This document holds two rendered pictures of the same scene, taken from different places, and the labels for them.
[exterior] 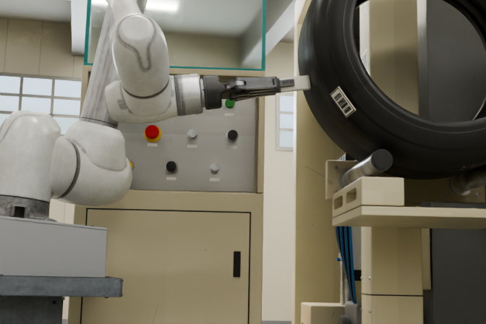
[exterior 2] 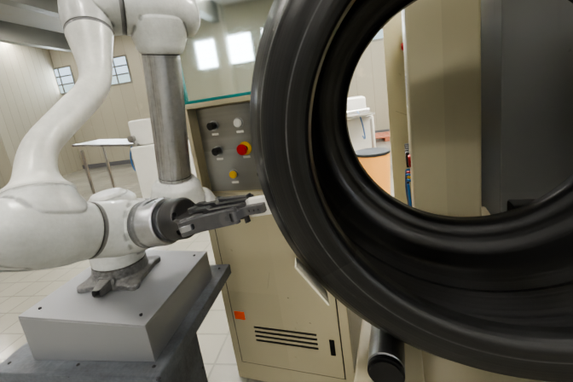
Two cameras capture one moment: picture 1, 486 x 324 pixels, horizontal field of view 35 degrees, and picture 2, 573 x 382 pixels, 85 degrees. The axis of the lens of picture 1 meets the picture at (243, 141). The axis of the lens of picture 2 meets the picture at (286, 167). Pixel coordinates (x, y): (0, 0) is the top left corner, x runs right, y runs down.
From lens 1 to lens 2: 1.39 m
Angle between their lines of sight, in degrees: 32
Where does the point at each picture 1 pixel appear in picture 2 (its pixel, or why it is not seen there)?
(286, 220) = not seen: hidden behind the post
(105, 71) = (158, 140)
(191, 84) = (141, 225)
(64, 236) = (113, 332)
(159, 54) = (23, 257)
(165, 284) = (271, 259)
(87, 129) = (157, 191)
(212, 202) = not seen: hidden behind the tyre
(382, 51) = (425, 78)
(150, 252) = (257, 238)
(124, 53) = not seen: outside the picture
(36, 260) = (101, 350)
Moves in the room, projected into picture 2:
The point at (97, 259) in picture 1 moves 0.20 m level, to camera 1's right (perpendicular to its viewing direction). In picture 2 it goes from (144, 349) to (211, 365)
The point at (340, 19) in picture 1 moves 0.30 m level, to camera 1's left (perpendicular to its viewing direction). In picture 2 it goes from (281, 147) to (91, 162)
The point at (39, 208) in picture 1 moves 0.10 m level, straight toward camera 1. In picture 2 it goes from (124, 274) to (101, 295)
